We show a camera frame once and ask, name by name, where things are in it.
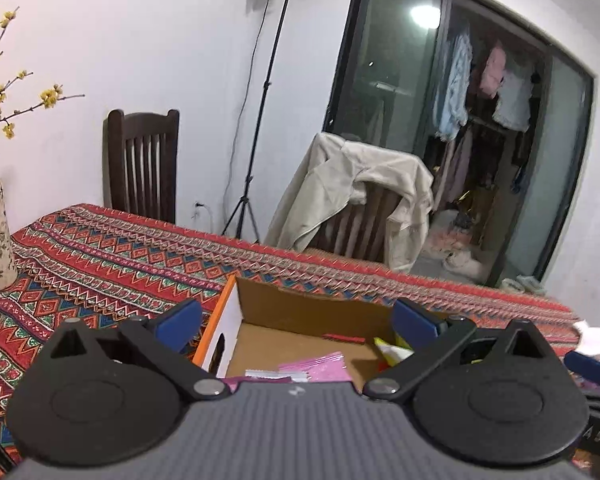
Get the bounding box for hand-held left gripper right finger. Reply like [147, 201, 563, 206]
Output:
[362, 297, 546, 402]

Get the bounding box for yellow flower branches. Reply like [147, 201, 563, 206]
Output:
[0, 7, 86, 157]

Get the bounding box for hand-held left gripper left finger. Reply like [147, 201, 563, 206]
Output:
[50, 299, 231, 402]

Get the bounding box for white tissue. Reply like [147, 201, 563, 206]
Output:
[572, 321, 600, 361]

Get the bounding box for pink hanging garment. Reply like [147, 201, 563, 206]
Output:
[480, 46, 507, 98]

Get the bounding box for purple snack packet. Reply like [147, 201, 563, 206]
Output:
[230, 351, 352, 386]

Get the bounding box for yellow-green snack packet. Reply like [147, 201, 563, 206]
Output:
[372, 336, 413, 368]

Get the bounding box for dark wooden chair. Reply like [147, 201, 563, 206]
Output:
[103, 108, 181, 224]

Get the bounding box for pale hanging clothes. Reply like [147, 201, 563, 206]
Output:
[437, 125, 476, 206]

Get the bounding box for beige jacket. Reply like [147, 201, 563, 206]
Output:
[265, 132, 435, 272]

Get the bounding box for red patterned tablecloth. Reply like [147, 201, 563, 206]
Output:
[0, 202, 600, 480]

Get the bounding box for orange cardboard box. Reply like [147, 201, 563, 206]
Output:
[192, 275, 416, 386]

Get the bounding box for wooden chair under jacket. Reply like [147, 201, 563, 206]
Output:
[305, 185, 401, 263]

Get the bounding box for sliding glass door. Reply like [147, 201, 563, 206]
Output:
[322, 0, 596, 291]

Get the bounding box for white hanging top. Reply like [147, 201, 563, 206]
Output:
[492, 60, 535, 132]

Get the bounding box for light blue hanging shirt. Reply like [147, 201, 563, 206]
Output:
[432, 32, 473, 142]

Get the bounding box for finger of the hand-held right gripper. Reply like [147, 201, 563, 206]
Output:
[564, 350, 600, 386]

